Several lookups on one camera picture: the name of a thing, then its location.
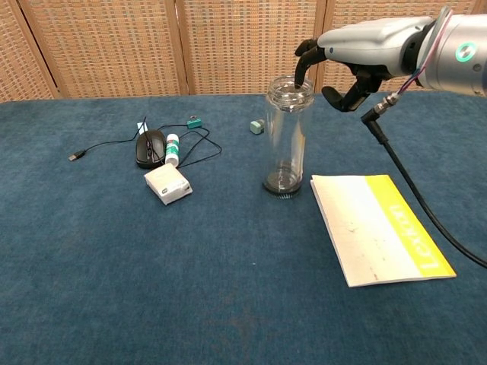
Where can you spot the small white eraser stick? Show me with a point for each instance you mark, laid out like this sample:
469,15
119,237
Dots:
141,127

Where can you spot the blue table mat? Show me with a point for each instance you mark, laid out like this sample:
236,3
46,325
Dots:
152,266

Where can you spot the white yellow notebook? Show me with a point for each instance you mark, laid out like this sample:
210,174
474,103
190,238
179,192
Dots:
365,228

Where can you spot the woven wooden folding screen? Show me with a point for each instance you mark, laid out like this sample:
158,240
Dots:
114,45

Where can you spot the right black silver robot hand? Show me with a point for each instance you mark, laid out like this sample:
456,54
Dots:
365,45

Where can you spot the clear glass jar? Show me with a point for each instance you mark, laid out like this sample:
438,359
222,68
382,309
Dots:
289,144

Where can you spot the white green glue stick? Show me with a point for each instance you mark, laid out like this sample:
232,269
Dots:
172,149

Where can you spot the small white cardboard box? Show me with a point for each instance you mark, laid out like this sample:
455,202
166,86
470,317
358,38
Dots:
167,182

